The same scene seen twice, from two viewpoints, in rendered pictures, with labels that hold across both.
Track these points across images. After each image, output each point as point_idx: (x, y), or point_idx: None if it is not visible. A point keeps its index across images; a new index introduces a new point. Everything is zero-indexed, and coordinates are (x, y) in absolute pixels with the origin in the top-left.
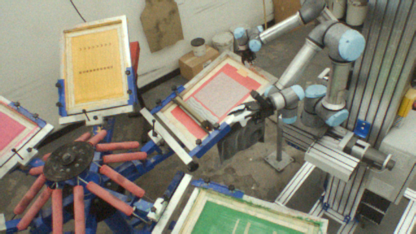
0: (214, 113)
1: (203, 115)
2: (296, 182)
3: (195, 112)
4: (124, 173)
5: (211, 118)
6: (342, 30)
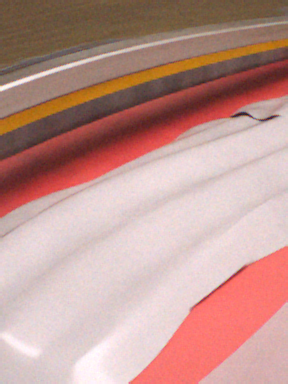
0: (275, 306)
1: (181, 152)
2: None
3: (193, 31)
4: None
5: (56, 269)
6: None
